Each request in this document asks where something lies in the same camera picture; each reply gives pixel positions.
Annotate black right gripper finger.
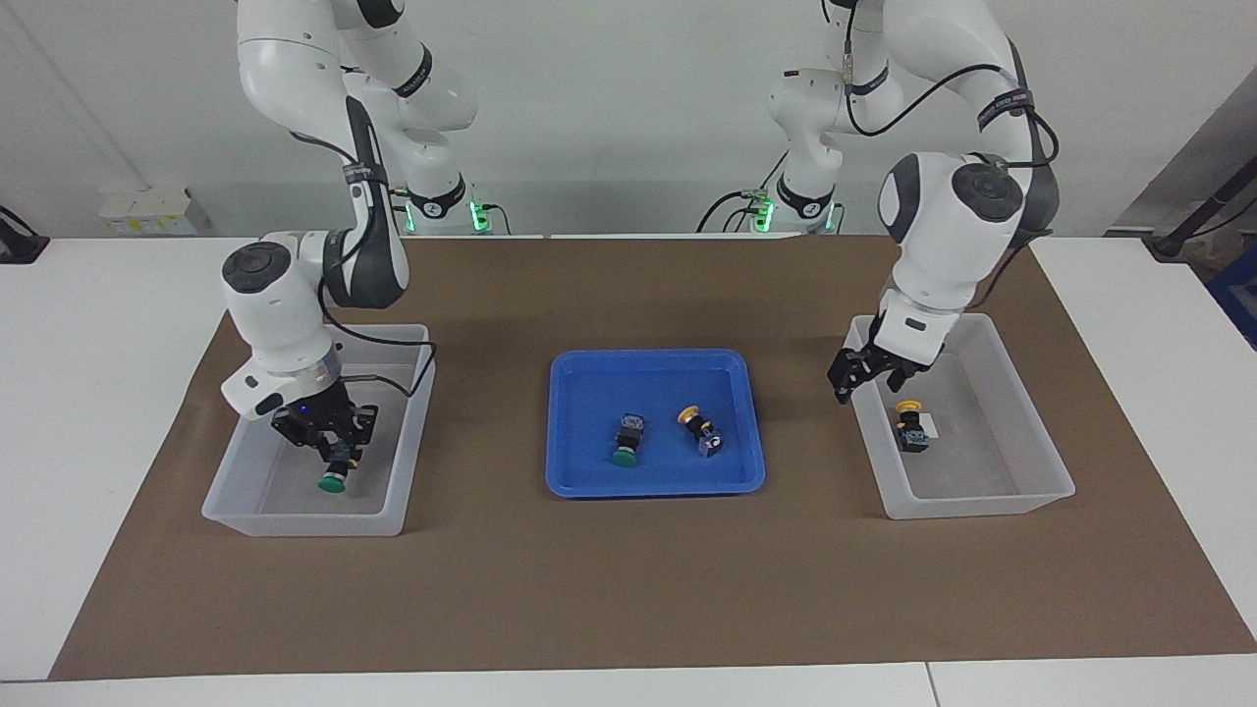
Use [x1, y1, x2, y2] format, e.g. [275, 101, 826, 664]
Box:
[344, 405, 381, 470]
[272, 416, 331, 463]

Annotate green push button switch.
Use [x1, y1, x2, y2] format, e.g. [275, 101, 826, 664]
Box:
[318, 442, 356, 494]
[611, 413, 646, 466]

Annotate yellow push button switch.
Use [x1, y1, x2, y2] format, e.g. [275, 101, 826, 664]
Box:
[892, 398, 932, 454]
[677, 405, 726, 460]

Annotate translucent white plastic box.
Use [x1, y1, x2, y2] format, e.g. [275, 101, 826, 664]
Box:
[201, 324, 437, 538]
[839, 313, 1076, 520]

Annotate blue plastic tray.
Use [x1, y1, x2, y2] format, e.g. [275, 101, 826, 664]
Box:
[545, 349, 767, 499]

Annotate black stand leg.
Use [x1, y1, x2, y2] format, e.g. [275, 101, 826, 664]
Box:
[1151, 157, 1257, 258]

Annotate brown paper table mat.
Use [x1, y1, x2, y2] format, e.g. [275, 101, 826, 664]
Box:
[49, 234, 1257, 681]

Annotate black clamp base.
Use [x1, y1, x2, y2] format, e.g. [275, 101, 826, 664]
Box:
[0, 206, 50, 264]

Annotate blue crate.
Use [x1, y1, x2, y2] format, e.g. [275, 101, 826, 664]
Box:
[1206, 245, 1257, 350]

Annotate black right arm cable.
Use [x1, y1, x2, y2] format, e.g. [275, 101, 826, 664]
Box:
[290, 128, 438, 399]

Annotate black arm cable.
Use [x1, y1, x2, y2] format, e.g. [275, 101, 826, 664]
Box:
[290, 128, 438, 399]
[843, 20, 1062, 296]

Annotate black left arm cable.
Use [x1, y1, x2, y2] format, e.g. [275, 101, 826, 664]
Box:
[843, 20, 1062, 296]

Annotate white wall socket box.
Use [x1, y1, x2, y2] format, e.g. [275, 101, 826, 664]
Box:
[101, 187, 209, 237]

